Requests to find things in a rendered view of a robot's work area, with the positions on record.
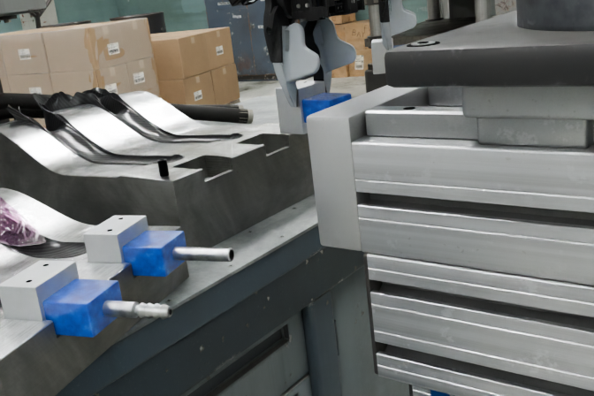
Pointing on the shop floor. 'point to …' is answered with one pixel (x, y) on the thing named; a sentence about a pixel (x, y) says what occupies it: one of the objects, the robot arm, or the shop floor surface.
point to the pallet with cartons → (196, 66)
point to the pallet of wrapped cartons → (79, 58)
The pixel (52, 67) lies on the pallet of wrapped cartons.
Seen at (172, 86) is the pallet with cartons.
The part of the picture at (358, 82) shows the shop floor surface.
